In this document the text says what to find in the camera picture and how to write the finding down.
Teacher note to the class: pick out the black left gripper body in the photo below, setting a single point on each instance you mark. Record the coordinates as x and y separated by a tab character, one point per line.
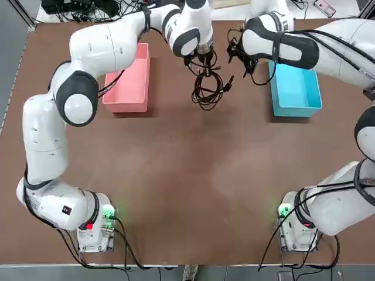
206	58

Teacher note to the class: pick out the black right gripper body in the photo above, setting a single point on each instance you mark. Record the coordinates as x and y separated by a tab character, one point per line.
242	53

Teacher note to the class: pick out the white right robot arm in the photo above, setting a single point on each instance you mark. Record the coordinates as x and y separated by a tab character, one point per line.
337	49

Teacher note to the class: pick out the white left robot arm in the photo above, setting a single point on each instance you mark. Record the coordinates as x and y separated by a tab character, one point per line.
44	140

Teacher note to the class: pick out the blue plastic box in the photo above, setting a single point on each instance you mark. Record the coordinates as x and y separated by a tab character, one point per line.
296	93

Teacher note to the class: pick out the pink plastic box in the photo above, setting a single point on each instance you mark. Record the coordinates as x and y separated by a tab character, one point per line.
134	87

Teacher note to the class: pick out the black electronics box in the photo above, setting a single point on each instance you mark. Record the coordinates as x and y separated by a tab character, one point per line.
67	6

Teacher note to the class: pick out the light wooden board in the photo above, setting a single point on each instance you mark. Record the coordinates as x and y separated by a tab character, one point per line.
231	4

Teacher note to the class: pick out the pink smartphone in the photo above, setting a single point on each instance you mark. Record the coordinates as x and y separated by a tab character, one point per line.
324	7

